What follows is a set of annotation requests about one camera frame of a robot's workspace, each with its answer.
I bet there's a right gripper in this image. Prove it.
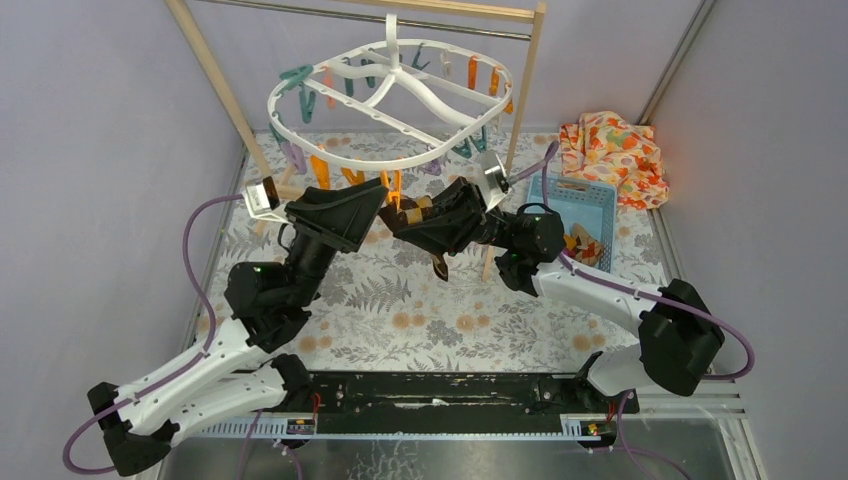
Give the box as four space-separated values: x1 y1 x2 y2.
391 176 517 258

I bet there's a brown yellow argyle sock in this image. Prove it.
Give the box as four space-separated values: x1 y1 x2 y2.
378 195 449 281

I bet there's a white round clip hanger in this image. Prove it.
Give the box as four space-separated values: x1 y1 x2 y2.
266 13 514 171

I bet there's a light blue plastic basket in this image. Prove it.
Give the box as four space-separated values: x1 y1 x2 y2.
547 175 617 273

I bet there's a wooden drying rack frame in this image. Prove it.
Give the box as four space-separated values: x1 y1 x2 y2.
164 0 550 284

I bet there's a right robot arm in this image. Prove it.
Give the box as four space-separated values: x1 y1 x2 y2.
379 177 725 412

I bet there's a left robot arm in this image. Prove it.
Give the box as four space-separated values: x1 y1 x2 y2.
88 178 388 477

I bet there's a floral patterned table mat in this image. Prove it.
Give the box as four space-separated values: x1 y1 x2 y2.
190 132 674 372

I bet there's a cream orange argyle sock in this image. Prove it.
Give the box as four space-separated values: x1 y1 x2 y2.
564 223 605 267

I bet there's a floral orange cloth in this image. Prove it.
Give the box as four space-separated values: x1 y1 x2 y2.
559 111 670 210

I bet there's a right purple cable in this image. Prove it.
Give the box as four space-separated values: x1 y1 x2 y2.
506 140 757 383

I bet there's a purple cable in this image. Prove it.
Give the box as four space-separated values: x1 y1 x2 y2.
62 193 248 477
506 140 757 383

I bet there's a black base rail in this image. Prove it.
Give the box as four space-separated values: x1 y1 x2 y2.
272 371 639 437

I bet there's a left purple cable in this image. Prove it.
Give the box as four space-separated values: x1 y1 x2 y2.
62 193 248 477

